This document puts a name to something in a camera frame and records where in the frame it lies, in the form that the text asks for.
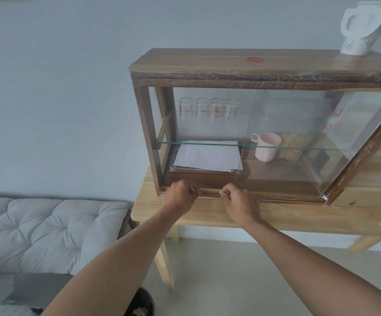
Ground person's left hand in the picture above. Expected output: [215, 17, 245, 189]
[162, 180, 201, 217]

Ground person's right hand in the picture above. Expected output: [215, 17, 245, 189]
[219, 183, 263, 229]

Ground wooden glass display cabinet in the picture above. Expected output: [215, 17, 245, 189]
[128, 47, 381, 206]

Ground person's left forearm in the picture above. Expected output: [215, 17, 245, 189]
[42, 205, 179, 316]

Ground person's right forearm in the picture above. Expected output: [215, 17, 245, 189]
[246, 220, 381, 316]

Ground light wooden table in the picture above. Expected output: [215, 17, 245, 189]
[131, 128, 381, 290]

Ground stack of white papers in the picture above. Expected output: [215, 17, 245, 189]
[172, 140, 243, 174]

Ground glass shelf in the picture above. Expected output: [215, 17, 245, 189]
[156, 138, 349, 152]

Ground pink mug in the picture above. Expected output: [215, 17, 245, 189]
[250, 132, 282, 162]

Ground clear bag of snacks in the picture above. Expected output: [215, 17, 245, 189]
[277, 132, 315, 161]

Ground clear glass with red print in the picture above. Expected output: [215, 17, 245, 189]
[179, 97, 193, 118]
[210, 98, 225, 119]
[195, 97, 210, 119]
[224, 99, 240, 121]

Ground black trash bin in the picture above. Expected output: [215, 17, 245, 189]
[123, 286, 156, 316]

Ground white tufted cushion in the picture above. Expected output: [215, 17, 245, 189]
[0, 195, 130, 275]

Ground plain grey blanket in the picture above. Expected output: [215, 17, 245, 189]
[3, 273, 74, 310]

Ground wooden bench frame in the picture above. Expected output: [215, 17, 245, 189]
[117, 208, 138, 241]

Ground white paper cup with handle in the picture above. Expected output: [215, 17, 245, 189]
[340, 0, 381, 56]

